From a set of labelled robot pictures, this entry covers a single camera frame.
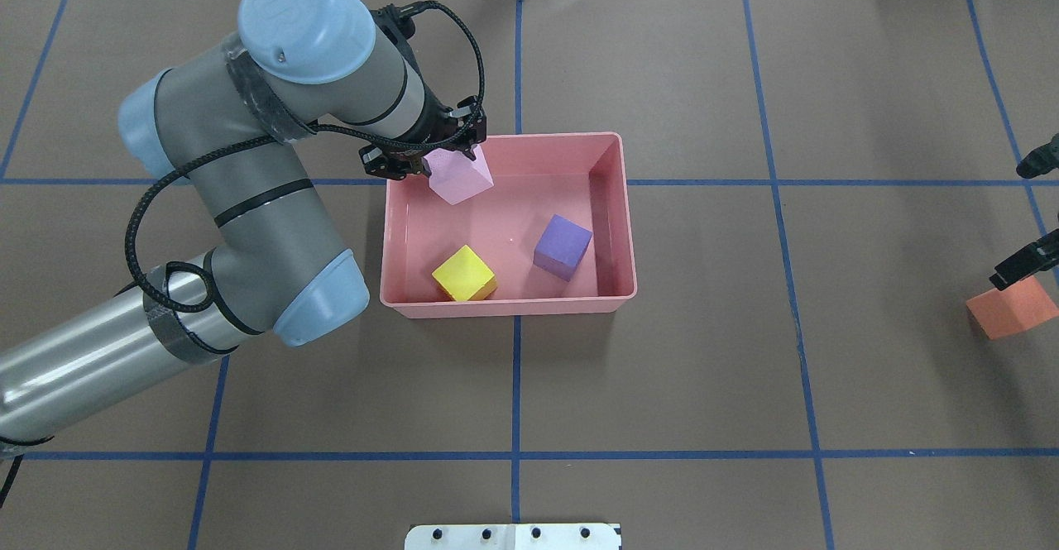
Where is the light pink foam block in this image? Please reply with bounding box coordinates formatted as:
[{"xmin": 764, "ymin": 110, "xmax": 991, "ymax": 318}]
[{"xmin": 424, "ymin": 146, "xmax": 495, "ymax": 206}]

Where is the pink plastic bin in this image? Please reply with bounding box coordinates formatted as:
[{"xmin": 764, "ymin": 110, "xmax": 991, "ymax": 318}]
[{"xmin": 379, "ymin": 132, "xmax": 638, "ymax": 318}]

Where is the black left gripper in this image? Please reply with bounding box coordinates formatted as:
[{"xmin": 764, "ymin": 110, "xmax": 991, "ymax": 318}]
[{"xmin": 357, "ymin": 4, "xmax": 486, "ymax": 181}]

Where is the purple foam block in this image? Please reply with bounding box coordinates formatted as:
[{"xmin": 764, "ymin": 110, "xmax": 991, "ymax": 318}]
[{"xmin": 533, "ymin": 214, "xmax": 593, "ymax": 282}]

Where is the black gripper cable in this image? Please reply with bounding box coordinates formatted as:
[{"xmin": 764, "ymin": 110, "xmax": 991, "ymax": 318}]
[{"xmin": 0, "ymin": 0, "xmax": 487, "ymax": 509}]

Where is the yellow foam block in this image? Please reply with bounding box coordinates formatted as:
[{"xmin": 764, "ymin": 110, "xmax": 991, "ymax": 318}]
[{"xmin": 431, "ymin": 245, "xmax": 498, "ymax": 302}]

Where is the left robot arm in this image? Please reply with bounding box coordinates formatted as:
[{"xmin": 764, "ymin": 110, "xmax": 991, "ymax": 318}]
[{"xmin": 1, "ymin": 0, "xmax": 486, "ymax": 459}]

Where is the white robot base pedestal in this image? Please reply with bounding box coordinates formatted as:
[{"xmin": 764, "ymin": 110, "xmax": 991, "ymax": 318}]
[{"xmin": 403, "ymin": 524, "xmax": 623, "ymax": 549}]

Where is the orange foam block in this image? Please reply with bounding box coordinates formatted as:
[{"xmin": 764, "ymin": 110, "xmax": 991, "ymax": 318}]
[{"xmin": 966, "ymin": 276, "xmax": 1058, "ymax": 340}]

